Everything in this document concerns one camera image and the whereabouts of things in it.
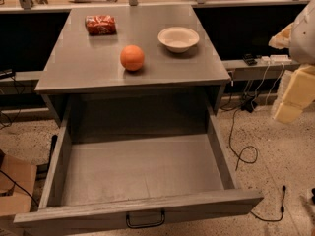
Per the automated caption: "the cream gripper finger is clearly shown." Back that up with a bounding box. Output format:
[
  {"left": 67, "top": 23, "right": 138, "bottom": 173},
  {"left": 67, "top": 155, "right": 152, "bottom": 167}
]
[
  {"left": 269, "top": 24, "right": 293, "bottom": 49},
  {"left": 274, "top": 65, "right": 315, "bottom": 123}
]

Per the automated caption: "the orange fruit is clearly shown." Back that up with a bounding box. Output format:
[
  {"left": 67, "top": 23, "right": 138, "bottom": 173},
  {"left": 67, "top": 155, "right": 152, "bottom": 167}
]
[{"left": 120, "top": 45, "right": 145, "bottom": 72}]

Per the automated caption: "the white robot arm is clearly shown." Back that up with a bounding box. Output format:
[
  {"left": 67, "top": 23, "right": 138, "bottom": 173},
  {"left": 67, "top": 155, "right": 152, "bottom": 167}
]
[{"left": 269, "top": 0, "right": 315, "bottom": 123}]

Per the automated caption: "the open grey top drawer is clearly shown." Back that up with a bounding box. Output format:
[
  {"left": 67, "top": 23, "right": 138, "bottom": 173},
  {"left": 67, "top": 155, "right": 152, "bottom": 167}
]
[{"left": 13, "top": 96, "right": 265, "bottom": 236}]

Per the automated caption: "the white power strip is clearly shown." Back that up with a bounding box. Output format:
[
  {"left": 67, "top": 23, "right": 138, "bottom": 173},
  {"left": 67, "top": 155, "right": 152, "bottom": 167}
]
[{"left": 261, "top": 55, "right": 291, "bottom": 64}]

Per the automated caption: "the black remote device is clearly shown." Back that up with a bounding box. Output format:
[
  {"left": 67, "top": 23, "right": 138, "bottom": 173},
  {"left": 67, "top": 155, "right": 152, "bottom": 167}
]
[{"left": 243, "top": 54, "right": 257, "bottom": 66}]

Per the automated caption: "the black power adapter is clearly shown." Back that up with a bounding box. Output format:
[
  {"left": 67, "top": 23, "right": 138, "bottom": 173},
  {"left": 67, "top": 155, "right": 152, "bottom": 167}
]
[{"left": 241, "top": 99, "right": 257, "bottom": 113}]

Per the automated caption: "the white paper bowl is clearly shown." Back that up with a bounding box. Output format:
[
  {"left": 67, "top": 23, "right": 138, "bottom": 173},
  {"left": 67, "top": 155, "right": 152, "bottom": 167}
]
[{"left": 157, "top": 27, "right": 200, "bottom": 53}]

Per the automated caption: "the grey cabinet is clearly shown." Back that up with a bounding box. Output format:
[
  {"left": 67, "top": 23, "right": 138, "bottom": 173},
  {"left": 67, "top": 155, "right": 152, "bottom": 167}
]
[{"left": 34, "top": 4, "right": 232, "bottom": 128}]

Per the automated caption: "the red snack bag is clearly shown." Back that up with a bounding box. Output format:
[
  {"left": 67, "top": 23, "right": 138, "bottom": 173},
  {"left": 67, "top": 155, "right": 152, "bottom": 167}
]
[{"left": 85, "top": 15, "right": 116, "bottom": 35}]

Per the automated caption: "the cardboard box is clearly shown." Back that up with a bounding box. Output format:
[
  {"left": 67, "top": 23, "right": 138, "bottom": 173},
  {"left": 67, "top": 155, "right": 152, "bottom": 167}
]
[{"left": 0, "top": 150, "right": 37, "bottom": 217}]

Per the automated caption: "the black floor cable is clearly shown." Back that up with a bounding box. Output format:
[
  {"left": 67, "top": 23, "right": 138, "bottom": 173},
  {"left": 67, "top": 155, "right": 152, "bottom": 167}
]
[{"left": 228, "top": 106, "right": 259, "bottom": 171}]

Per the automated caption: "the black cable with plug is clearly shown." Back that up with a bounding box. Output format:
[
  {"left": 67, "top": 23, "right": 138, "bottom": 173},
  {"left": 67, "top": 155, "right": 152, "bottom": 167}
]
[{"left": 250, "top": 185, "right": 287, "bottom": 223}]

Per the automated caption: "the black drawer handle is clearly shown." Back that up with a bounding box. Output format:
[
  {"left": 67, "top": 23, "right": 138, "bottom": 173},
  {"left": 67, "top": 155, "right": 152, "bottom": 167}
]
[{"left": 126, "top": 210, "right": 165, "bottom": 229}]

